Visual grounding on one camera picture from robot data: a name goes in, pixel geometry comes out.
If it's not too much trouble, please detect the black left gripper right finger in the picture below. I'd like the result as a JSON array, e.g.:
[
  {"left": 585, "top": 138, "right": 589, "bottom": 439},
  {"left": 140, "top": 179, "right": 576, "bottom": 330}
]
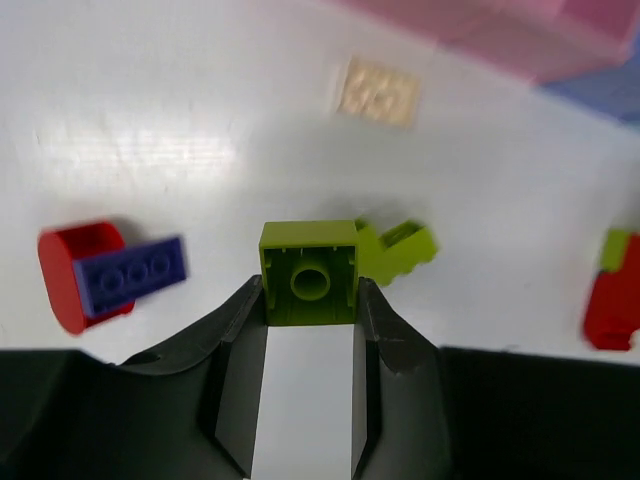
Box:
[{"left": 352, "top": 279, "right": 453, "bottom": 478}]

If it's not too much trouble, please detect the blue compartment tray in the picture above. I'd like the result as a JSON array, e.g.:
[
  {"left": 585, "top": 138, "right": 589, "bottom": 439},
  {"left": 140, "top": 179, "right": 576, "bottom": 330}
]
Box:
[{"left": 542, "top": 36, "right": 640, "bottom": 129}]

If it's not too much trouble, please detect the green stepped lego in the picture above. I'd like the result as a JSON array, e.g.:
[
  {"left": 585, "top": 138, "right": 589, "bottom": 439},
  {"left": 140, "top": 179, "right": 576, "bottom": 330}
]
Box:
[{"left": 355, "top": 218, "right": 439, "bottom": 286}]

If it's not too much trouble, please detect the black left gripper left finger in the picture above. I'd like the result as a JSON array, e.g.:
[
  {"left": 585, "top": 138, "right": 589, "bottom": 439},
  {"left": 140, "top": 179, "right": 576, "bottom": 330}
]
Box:
[{"left": 120, "top": 275, "right": 265, "bottom": 475}]

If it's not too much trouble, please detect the small green square lego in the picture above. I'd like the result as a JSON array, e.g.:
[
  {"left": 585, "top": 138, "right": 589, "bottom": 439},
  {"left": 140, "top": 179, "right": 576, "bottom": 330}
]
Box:
[{"left": 259, "top": 220, "right": 359, "bottom": 327}]

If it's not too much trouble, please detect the pink compartment tray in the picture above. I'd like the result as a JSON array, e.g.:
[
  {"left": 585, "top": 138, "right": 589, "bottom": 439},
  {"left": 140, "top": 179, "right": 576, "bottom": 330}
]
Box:
[{"left": 344, "top": 0, "right": 639, "bottom": 84}]

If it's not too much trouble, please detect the dark blue flat lego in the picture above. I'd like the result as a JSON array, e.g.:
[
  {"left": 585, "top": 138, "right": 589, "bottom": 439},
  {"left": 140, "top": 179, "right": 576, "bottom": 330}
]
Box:
[{"left": 73, "top": 236, "right": 187, "bottom": 318}]

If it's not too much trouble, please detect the red rounded lego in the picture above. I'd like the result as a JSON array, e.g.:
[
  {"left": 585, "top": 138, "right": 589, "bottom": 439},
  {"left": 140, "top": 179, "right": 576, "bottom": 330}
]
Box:
[{"left": 37, "top": 221, "right": 135, "bottom": 335}]

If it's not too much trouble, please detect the red stepped lego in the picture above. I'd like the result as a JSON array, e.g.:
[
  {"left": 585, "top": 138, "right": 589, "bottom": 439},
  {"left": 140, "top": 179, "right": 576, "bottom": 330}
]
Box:
[{"left": 583, "top": 271, "right": 639, "bottom": 351}]

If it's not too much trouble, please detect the tan lego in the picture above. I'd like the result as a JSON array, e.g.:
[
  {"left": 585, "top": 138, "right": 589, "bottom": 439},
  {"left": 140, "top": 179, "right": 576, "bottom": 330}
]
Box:
[{"left": 329, "top": 56, "right": 424, "bottom": 130}]

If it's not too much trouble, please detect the small green lego brick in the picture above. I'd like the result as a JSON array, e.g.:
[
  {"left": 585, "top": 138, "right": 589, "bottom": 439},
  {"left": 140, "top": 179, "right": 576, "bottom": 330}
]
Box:
[{"left": 599, "top": 228, "right": 639, "bottom": 272}]

